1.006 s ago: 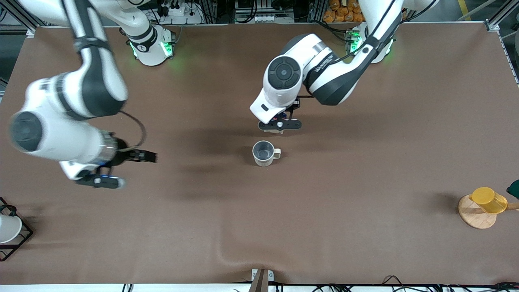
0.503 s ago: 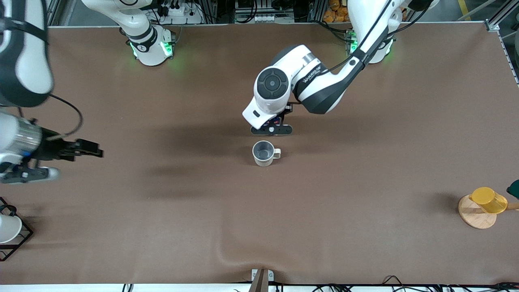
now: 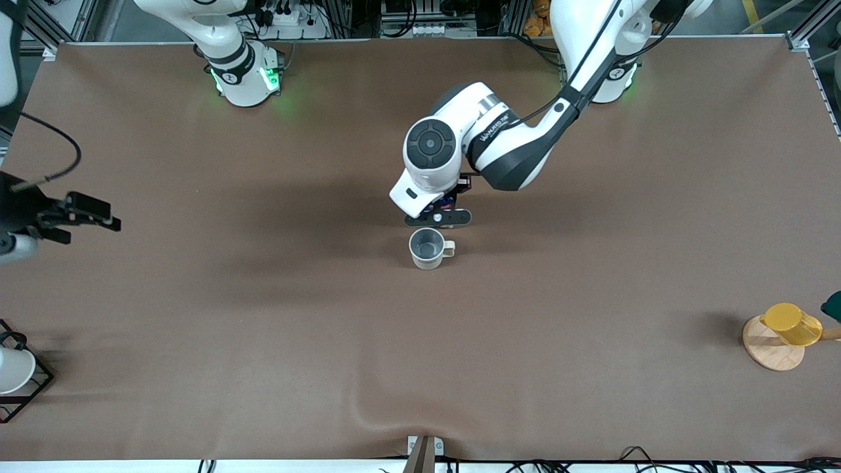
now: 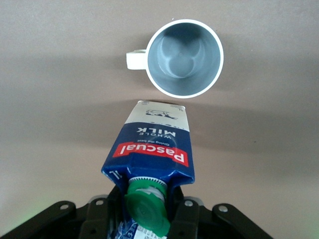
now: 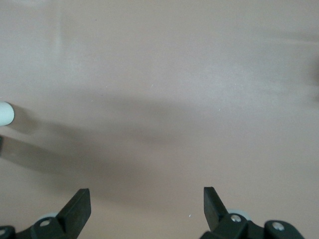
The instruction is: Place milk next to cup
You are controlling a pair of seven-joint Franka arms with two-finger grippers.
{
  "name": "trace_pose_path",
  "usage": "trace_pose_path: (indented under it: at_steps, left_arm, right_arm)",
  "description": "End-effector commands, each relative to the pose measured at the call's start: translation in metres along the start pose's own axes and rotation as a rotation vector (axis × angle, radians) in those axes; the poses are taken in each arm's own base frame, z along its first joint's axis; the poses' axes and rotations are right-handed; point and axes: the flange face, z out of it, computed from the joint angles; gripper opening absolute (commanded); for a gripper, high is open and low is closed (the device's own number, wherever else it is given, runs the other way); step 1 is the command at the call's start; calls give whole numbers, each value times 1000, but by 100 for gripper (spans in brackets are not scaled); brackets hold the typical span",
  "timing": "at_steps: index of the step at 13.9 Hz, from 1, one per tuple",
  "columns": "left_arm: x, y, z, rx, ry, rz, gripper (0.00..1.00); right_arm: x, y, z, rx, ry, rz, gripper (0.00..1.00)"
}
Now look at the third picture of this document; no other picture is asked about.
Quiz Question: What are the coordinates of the black wire rack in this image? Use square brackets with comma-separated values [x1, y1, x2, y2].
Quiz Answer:
[0, 319, 55, 424]

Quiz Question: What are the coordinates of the yellow plastic cup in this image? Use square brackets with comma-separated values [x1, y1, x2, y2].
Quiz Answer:
[760, 302, 824, 347]

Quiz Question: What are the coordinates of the white power strip with plugs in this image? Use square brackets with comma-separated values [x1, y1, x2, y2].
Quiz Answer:
[253, 0, 329, 40]

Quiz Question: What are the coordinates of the black cable along table edge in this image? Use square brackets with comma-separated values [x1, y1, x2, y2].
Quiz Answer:
[447, 455, 841, 472]

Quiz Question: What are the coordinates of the round wooden cup stand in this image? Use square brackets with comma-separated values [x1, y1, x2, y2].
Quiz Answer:
[742, 314, 841, 372]

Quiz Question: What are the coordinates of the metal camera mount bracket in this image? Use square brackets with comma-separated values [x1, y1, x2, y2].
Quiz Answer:
[407, 435, 445, 473]

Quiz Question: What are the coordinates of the white cup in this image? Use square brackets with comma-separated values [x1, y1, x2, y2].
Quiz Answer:
[0, 346, 37, 395]

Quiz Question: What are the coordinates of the beige mug with handle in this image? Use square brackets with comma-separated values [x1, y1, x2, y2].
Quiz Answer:
[408, 227, 456, 271]

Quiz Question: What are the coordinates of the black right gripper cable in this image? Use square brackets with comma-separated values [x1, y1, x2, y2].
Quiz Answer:
[10, 112, 83, 192]

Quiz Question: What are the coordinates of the aluminium frame profile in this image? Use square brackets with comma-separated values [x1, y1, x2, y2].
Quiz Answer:
[785, 0, 841, 139]

